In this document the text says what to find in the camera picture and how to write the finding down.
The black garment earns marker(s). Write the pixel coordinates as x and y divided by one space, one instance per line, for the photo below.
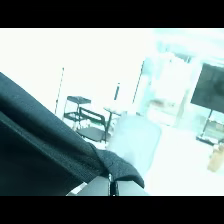
40 143

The black folding chair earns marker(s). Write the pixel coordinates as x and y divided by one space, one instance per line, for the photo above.
93 132

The pale grey chair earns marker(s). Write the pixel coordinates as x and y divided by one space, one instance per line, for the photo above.
135 141

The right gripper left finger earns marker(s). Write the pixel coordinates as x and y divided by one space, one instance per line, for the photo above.
98 188

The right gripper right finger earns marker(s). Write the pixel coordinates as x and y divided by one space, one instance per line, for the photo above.
128 189

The black screen on stand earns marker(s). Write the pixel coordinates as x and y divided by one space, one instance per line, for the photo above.
210 88

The black stool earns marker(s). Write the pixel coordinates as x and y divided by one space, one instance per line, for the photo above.
78 99

